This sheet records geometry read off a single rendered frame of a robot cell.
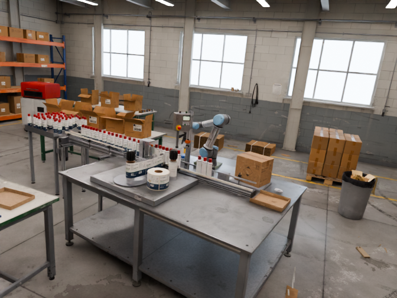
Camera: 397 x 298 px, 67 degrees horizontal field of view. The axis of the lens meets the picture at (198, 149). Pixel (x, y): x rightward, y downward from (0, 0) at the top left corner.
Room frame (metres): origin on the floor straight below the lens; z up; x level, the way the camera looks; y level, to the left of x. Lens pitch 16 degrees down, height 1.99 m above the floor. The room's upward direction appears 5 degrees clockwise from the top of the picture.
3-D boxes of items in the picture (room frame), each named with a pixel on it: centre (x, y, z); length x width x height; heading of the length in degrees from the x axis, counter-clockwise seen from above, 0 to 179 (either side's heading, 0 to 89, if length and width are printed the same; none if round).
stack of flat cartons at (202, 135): (7.32, -0.25, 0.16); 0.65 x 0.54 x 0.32; 72
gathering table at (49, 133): (4.39, 2.12, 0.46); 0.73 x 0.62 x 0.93; 59
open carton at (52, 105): (5.45, 2.60, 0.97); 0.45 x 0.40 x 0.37; 160
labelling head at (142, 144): (3.21, 0.56, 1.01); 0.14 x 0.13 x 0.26; 59
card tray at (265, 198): (2.55, -0.70, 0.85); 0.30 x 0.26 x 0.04; 59
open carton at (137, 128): (4.79, 0.99, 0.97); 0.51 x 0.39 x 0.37; 163
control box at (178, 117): (3.20, 0.20, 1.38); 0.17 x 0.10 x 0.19; 114
